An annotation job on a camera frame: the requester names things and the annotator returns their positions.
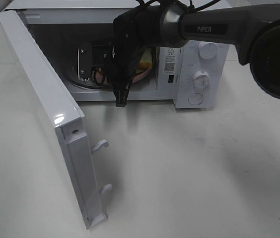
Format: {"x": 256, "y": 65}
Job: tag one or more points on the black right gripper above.
{"x": 133, "y": 33}

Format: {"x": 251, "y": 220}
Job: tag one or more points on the pink round plate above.
{"x": 97, "y": 76}

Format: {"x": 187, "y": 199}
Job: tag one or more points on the round door release button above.
{"x": 196, "y": 99}

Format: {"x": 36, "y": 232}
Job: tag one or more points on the white timer knob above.
{"x": 201, "y": 80}

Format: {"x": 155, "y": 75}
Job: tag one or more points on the white microwave oven body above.
{"x": 69, "y": 40}

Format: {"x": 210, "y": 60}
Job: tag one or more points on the white warning label sticker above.
{"x": 169, "y": 60}

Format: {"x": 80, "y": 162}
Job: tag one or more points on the upper white round knob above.
{"x": 207, "y": 50}

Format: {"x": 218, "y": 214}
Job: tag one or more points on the white microwave door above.
{"x": 59, "y": 116}

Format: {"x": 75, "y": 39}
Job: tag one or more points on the glass microwave turntable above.
{"x": 91, "y": 85}

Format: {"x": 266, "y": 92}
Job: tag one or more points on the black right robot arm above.
{"x": 253, "y": 30}

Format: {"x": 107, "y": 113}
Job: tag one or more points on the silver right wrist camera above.
{"x": 84, "y": 61}

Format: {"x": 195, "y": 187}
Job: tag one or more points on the sandwich with toast bread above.
{"x": 146, "y": 60}

